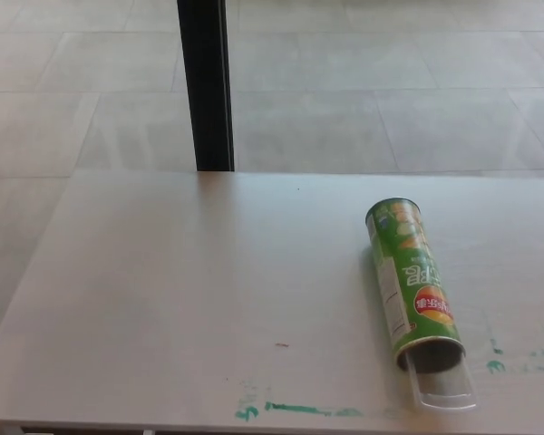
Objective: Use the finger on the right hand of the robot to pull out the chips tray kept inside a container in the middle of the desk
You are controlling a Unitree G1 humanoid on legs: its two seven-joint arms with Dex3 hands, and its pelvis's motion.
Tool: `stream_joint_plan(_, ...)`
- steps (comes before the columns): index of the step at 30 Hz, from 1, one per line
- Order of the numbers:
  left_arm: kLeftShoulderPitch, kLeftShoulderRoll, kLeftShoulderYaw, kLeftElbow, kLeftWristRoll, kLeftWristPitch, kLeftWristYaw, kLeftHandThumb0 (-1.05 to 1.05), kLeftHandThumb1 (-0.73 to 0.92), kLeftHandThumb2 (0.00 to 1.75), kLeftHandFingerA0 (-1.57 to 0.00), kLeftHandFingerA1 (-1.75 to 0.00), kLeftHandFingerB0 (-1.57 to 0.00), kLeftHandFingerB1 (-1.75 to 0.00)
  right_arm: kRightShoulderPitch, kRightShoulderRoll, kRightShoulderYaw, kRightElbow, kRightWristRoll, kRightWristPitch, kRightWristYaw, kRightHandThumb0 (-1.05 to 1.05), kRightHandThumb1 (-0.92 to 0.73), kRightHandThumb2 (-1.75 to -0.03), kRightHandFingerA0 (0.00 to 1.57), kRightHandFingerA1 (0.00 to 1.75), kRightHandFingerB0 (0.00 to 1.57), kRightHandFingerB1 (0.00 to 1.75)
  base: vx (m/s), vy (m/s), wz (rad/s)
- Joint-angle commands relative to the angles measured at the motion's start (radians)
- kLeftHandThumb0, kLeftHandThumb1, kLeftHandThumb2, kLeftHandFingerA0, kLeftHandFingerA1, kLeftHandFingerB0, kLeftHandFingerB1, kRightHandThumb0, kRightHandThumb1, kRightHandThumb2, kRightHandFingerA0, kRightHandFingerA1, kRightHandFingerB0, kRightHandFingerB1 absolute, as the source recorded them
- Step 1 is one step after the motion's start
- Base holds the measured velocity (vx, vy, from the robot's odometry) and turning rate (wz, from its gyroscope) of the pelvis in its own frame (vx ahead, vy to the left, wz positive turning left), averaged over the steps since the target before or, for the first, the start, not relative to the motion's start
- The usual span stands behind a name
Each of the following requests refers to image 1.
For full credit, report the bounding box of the clear plastic chips tray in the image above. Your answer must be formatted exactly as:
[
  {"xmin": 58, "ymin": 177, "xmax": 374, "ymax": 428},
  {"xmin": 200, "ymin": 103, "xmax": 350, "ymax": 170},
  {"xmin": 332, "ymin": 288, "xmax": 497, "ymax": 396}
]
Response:
[{"xmin": 397, "ymin": 346, "xmax": 479, "ymax": 414}]

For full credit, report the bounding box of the green chips can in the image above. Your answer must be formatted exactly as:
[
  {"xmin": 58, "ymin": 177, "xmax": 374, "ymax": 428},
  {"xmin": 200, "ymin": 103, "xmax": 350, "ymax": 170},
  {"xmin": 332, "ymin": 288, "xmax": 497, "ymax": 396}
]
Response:
[{"xmin": 364, "ymin": 197, "xmax": 467, "ymax": 375}]

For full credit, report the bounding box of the black vertical post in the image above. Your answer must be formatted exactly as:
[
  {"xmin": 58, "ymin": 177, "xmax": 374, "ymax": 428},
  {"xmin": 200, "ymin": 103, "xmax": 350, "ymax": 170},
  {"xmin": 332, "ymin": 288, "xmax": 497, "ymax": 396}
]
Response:
[{"xmin": 176, "ymin": 0, "xmax": 236, "ymax": 173}]

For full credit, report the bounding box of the white table frame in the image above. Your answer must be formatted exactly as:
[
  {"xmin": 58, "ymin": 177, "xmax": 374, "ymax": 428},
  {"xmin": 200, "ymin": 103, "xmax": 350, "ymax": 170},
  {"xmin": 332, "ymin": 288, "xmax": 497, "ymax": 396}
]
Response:
[{"xmin": 0, "ymin": 424, "xmax": 158, "ymax": 435}]

